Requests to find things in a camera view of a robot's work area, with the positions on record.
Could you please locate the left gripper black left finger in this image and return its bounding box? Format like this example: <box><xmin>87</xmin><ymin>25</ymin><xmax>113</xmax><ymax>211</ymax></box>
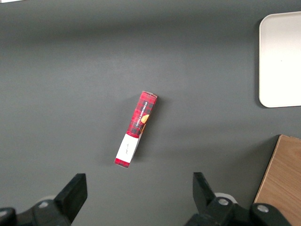
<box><xmin>0</xmin><ymin>173</ymin><xmax>88</xmax><ymax>226</ymax></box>

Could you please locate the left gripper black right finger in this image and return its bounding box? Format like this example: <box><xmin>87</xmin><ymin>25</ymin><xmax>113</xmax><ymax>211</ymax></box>
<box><xmin>184</xmin><ymin>172</ymin><xmax>292</xmax><ymax>226</ymax></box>

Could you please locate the wooden drawer cabinet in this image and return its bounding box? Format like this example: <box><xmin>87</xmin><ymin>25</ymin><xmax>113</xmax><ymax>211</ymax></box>
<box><xmin>253</xmin><ymin>134</ymin><xmax>301</xmax><ymax>226</ymax></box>

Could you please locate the red plaid cookie box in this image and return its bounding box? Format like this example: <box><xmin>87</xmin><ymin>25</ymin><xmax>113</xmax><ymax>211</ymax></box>
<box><xmin>114</xmin><ymin>90</ymin><xmax>158</xmax><ymax>170</ymax></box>

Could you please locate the beige plastic tray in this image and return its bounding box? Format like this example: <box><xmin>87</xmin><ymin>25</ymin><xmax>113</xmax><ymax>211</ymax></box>
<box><xmin>258</xmin><ymin>11</ymin><xmax>301</xmax><ymax>108</ymax></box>

